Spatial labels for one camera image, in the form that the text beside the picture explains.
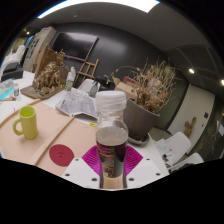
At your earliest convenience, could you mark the light wooden board with rails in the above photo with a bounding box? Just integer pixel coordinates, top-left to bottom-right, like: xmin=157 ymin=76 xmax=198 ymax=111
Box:
xmin=0 ymin=98 xmax=101 ymax=178

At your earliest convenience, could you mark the grey spray bottle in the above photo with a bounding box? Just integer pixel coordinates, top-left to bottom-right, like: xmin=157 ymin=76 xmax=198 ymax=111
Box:
xmin=89 ymin=79 xmax=101 ymax=98

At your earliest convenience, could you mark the grey plant saucer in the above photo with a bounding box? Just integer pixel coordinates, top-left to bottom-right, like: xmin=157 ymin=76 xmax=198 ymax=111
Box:
xmin=127 ymin=133 xmax=151 ymax=146

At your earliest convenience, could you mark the flat round red coaster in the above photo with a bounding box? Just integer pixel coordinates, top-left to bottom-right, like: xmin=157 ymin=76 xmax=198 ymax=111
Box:
xmin=48 ymin=143 xmax=75 ymax=168

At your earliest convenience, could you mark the wrapped newspaper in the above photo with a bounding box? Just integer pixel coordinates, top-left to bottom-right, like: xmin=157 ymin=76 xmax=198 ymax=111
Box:
xmin=55 ymin=88 xmax=99 ymax=119

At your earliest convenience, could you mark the dried plant in grey pot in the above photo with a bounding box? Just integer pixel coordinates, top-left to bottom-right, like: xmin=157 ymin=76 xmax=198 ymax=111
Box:
xmin=111 ymin=58 xmax=178 ymax=141

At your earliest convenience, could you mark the yellow-green mug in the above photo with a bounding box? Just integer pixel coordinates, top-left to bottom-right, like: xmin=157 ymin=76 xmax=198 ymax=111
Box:
xmin=12 ymin=105 xmax=39 ymax=140

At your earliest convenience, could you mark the black box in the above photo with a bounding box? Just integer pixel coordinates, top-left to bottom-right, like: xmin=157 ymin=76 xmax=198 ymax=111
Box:
xmin=0 ymin=68 xmax=24 ymax=83

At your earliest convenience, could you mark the golden sculpture on wooden base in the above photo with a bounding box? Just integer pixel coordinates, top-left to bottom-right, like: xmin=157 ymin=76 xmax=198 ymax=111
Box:
xmin=20 ymin=46 xmax=69 ymax=100

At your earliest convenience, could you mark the white chair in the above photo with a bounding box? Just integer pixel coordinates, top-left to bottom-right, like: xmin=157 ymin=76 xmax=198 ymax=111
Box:
xmin=78 ymin=78 xmax=101 ymax=94
xmin=163 ymin=131 xmax=193 ymax=164
xmin=168 ymin=152 xmax=204 ymax=173

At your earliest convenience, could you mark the black wall screen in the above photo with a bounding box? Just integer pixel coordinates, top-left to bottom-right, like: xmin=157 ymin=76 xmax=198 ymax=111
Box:
xmin=49 ymin=32 xmax=99 ymax=61

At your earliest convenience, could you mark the red box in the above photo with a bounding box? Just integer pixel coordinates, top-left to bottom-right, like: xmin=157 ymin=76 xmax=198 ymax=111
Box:
xmin=123 ymin=75 xmax=139 ymax=85

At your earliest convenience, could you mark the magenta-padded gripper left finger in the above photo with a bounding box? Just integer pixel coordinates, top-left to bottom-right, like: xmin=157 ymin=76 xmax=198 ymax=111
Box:
xmin=61 ymin=145 xmax=103 ymax=190

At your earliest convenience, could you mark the white spray bottle green label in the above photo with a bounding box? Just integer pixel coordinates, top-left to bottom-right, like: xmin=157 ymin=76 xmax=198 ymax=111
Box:
xmin=64 ymin=66 xmax=77 ymax=92

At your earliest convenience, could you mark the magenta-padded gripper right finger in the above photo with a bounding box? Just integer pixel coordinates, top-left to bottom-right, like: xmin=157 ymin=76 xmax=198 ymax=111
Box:
xmin=123 ymin=145 xmax=163 ymax=190

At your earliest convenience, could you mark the wooden figure by wall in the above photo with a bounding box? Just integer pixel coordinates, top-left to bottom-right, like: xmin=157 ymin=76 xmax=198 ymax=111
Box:
xmin=184 ymin=116 xmax=198 ymax=138

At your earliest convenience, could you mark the beige cabinet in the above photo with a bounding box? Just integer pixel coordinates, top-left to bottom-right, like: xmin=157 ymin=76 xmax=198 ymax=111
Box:
xmin=22 ymin=26 xmax=57 ymax=73

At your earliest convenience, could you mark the long ceiling light strip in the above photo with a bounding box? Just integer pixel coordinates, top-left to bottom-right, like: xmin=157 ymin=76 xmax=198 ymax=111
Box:
xmin=37 ymin=0 xmax=161 ymax=19

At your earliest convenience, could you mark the colourful book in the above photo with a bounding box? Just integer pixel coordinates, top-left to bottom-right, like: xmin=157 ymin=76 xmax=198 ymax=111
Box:
xmin=0 ymin=78 xmax=16 ymax=100

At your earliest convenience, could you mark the wooden easel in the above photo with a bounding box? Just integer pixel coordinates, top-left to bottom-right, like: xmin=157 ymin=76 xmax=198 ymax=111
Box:
xmin=73 ymin=58 xmax=100 ymax=88

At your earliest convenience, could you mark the clear bottle with dark drink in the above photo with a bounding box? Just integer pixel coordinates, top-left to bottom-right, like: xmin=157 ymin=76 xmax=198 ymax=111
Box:
xmin=94 ymin=90 xmax=130 ymax=179

